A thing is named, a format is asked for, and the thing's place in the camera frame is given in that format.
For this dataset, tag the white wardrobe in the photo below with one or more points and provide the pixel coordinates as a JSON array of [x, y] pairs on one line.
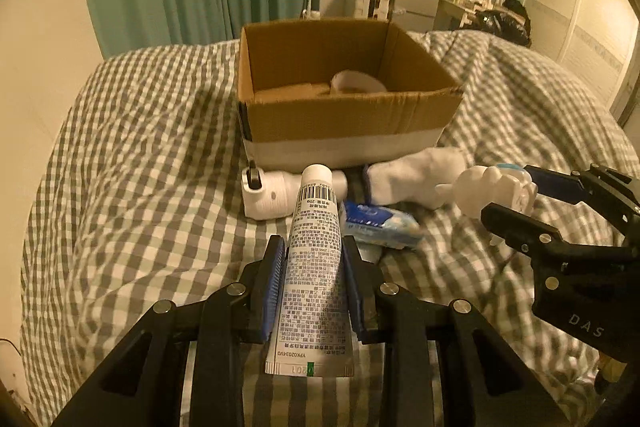
[[575, 17]]

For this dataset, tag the cardboard box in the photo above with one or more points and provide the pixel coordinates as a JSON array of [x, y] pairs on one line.
[[340, 92]]

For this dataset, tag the white tape roll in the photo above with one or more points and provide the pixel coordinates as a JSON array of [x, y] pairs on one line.
[[357, 83]]

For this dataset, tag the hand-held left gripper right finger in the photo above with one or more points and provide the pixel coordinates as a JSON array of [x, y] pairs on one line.
[[351, 287]]

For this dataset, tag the white appliance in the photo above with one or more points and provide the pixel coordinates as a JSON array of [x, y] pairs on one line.
[[370, 2]]

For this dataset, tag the checkered blanket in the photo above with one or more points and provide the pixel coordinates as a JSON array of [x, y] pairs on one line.
[[150, 167]]

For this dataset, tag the white cream tube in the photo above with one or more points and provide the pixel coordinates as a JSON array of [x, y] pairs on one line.
[[312, 267]]

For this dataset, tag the white sheep figurine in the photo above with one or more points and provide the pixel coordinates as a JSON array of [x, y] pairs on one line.
[[492, 189]]

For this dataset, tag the blue tissue packet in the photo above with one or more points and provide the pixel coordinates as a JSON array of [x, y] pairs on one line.
[[381, 223]]

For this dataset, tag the dressing table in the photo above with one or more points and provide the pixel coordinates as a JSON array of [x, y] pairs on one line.
[[455, 14]]

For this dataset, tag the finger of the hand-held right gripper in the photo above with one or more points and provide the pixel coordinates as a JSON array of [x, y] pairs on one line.
[[520, 227], [555, 183]]

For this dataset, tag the black bag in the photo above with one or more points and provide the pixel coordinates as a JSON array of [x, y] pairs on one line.
[[502, 19]]

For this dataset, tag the small grey refrigerator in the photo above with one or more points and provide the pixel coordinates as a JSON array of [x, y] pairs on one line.
[[416, 4]]

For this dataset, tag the white sock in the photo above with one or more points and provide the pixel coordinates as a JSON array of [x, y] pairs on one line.
[[417, 177]]

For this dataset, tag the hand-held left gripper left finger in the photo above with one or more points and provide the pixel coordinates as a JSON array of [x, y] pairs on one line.
[[274, 279]]

